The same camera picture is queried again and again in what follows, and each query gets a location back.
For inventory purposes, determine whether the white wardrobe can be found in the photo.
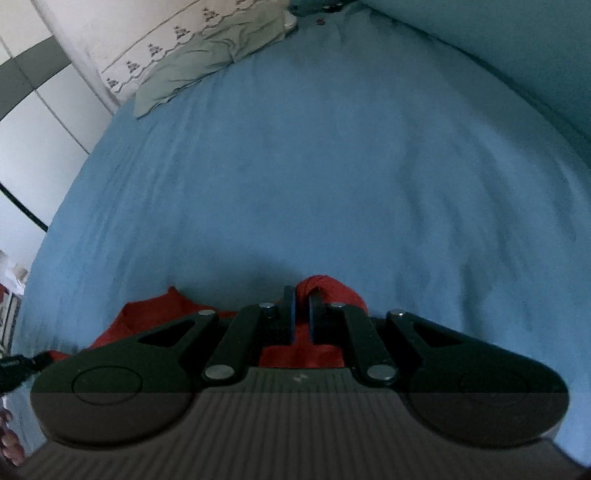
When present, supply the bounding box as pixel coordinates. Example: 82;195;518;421
1;1;111;268

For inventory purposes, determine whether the white patterned headboard cover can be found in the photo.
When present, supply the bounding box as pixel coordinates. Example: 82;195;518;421
34;0;288;112

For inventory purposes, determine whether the person's hand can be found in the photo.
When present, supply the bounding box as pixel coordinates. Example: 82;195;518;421
0;407;26;466

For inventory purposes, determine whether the grey-green pillow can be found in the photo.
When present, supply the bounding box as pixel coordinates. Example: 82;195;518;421
134;2;297;118

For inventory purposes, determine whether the red cloth garment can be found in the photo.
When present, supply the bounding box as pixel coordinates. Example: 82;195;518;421
49;274;371;370

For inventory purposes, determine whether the blue bed sheet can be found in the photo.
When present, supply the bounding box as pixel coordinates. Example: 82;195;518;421
12;3;590;463

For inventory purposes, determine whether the dark teal pillow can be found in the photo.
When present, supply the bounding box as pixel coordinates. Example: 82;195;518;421
288;0;355;17

